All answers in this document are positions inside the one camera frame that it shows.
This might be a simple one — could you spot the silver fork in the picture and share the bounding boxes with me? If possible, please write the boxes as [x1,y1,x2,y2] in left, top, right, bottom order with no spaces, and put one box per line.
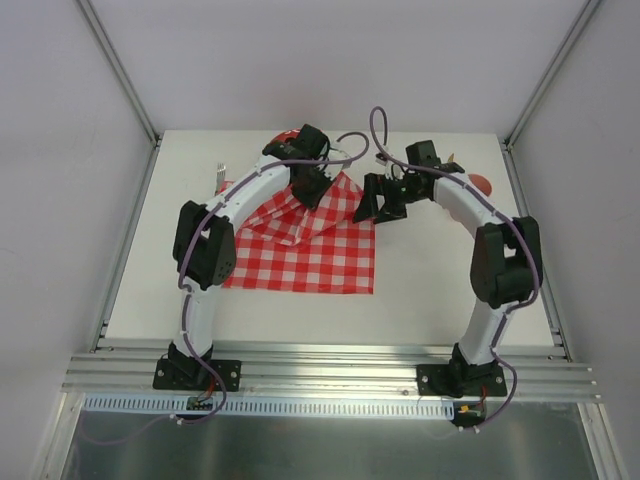
[215,163,226,195]

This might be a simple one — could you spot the right aluminium frame post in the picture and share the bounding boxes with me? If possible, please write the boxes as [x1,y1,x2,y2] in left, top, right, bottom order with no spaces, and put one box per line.
[503,0,604,152]

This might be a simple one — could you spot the white slotted cable duct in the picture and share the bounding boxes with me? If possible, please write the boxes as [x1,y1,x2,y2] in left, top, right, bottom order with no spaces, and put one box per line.
[83,394,454,420]

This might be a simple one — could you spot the pink plastic cup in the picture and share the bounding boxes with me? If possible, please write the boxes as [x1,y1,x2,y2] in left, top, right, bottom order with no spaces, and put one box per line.
[438,173,495,229]

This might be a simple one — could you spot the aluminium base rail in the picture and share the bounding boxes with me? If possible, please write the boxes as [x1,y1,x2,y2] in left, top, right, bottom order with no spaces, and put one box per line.
[62,338,603,403]

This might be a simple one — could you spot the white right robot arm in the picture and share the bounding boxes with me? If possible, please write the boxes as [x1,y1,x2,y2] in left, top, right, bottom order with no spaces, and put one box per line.
[353,140,543,398]

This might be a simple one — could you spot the left aluminium frame post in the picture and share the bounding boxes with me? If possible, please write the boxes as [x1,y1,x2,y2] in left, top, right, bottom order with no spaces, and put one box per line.
[74,0,161,145]

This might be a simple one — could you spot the red plate with teal pattern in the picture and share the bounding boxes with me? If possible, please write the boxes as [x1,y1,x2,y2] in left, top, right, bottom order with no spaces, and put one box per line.
[263,129,300,155]

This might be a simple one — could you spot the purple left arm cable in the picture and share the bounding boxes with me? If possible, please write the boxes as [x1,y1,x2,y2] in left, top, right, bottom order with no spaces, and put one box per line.
[74,131,371,446]

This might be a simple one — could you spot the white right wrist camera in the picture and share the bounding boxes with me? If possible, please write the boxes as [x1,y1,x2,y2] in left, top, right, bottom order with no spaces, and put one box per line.
[375,153,388,167]

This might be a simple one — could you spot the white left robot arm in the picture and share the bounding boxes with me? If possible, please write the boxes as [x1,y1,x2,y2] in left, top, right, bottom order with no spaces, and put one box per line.
[152,125,347,395]

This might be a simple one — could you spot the red white checkered cloth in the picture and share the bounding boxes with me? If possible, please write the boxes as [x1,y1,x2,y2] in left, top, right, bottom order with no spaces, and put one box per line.
[224,173,375,295]

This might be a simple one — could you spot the aluminium frame post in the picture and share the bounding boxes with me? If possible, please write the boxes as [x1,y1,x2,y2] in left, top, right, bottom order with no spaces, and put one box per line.
[74,0,161,145]
[503,0,604,152]

